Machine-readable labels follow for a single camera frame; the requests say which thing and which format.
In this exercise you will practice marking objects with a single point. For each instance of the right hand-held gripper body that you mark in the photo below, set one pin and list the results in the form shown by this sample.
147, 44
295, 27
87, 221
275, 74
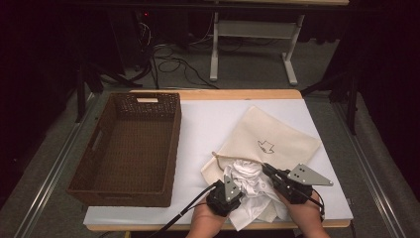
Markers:
303, 178

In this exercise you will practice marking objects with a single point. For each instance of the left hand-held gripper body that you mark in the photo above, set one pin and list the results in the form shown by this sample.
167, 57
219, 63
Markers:
228, 195

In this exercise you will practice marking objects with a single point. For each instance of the white shirt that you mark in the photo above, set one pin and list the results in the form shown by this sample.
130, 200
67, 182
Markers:
251, 173

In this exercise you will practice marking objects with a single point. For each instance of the cream mesh laundry bag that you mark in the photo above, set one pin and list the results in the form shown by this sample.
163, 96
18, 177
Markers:
264, 129

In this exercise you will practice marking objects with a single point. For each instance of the person's left hand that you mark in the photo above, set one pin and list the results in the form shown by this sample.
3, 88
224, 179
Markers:
206, 216

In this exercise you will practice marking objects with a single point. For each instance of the person's right hand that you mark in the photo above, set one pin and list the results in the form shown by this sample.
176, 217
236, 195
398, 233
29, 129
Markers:
305, 211

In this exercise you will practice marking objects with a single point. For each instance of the black metal stand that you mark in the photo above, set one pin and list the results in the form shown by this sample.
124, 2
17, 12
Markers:
89, 82
346, 92

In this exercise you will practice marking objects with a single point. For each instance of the brown woven basket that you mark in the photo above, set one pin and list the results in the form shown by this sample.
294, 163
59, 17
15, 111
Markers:
132, 152

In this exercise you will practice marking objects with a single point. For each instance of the dark computer case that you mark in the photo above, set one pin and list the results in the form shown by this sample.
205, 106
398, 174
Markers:
132, 36

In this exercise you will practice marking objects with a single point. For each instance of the aluminium floor rail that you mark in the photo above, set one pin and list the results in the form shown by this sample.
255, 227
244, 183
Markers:
373, 175
49, 175

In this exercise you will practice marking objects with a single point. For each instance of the white desk frame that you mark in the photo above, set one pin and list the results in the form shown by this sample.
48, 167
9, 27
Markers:
254, 29

